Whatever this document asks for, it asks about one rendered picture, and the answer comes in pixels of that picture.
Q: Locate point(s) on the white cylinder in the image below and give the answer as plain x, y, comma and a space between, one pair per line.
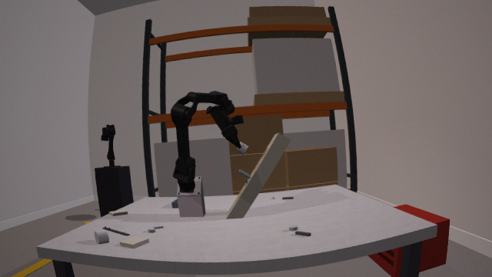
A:
243, 148

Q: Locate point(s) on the beige flat block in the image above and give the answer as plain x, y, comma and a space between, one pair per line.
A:
122, 212
134, 242

